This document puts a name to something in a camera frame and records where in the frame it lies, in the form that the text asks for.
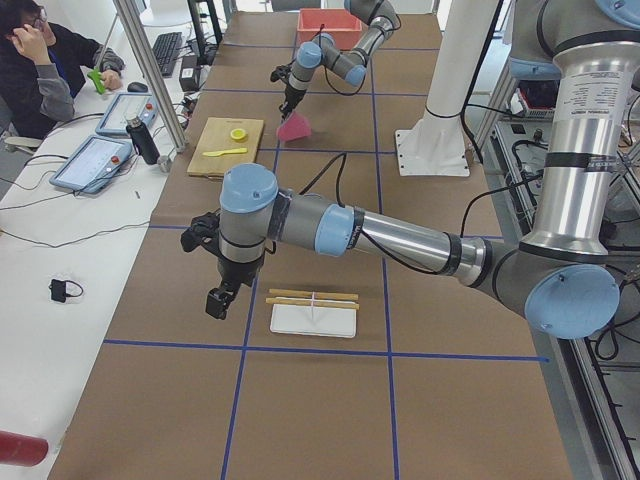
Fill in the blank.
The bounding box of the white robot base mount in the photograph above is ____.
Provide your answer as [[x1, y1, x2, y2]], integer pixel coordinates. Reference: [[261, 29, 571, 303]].
[[395, 0, 502, 177]]

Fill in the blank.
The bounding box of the lemon slice stack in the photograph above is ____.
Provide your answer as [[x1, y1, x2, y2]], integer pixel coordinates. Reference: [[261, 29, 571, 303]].
[[229, 128, 248, 142]]

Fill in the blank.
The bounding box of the teach pendant far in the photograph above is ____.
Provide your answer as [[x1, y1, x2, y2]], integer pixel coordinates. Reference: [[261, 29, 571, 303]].
[[95, 92, 158, 137]]

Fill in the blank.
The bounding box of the teach pendant near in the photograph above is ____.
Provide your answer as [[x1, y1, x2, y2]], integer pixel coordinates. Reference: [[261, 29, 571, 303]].
[[49, 135, 133, 194]]

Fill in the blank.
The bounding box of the wooden rack rod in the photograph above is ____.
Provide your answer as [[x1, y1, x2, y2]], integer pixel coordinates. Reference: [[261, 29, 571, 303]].
[[269, 289, 359, 302], [265, 297, 360, 310]]

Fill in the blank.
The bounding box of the teach pendant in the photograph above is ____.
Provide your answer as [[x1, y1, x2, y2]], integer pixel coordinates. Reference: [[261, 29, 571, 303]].
[[95, 92, 158, 137], [49, 135, 133, 194]]

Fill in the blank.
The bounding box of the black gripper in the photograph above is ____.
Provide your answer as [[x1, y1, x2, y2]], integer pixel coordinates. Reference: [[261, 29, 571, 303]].
[[180, 211, 265, 319], [270, 64, 306, 120]]

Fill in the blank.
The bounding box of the red cylinder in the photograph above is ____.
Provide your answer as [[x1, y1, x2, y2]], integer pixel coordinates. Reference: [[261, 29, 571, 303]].
[[0, 431, 49, 467]]

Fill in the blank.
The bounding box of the bamboo cutting board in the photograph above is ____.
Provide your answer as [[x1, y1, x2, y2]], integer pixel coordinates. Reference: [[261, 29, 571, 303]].
[[187, 117, 264, 178]]

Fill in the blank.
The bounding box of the small black clip device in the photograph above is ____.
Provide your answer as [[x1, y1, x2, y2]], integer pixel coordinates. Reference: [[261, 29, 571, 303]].
[[49, 279, 84, 303]]

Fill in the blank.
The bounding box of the yellow plastic knife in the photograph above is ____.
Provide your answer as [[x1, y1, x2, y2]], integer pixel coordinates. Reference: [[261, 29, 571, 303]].
[[202, 147, 248, 157]]

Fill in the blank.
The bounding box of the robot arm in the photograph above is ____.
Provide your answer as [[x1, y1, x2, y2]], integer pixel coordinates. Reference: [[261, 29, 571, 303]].
[[168, 14, 530, 355], [270, 1, 401, 121]]

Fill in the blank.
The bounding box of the wooden rack rod right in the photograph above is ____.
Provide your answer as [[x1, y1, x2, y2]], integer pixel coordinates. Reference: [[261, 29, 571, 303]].
[[265, 297, 360, 310]]

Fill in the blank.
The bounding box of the black water bottle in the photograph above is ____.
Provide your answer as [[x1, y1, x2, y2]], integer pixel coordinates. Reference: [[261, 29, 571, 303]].
[[125, 114, 160, 165]]

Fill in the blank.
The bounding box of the maroon wiping cloth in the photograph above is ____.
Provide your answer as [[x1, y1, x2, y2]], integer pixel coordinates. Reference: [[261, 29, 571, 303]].
[[276, 111, 312, 142]]

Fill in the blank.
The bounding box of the aluminium frame post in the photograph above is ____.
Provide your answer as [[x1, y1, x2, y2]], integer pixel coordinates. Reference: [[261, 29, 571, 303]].
[[113, 0, 187, 153]]

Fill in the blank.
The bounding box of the seated person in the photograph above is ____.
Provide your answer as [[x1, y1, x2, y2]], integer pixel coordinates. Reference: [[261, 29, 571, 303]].
[[1, 1, 125, 139]]

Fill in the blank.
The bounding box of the white rectangular tray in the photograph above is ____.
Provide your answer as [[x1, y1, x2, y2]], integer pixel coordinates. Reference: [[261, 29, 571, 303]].
[[270, 305, 357, 338]]

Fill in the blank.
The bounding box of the pink plastic bin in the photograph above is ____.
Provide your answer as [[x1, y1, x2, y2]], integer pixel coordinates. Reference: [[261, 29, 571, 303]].
[[297, 8, 362, 50]]

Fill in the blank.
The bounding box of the black keyboard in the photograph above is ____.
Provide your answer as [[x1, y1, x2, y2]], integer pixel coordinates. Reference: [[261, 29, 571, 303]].
[[152, 32, 182, 78]]

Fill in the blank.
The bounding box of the wooden rack rod left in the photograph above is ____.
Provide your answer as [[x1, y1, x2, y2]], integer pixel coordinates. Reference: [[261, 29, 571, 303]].
[[269, 289, 359, 302]]

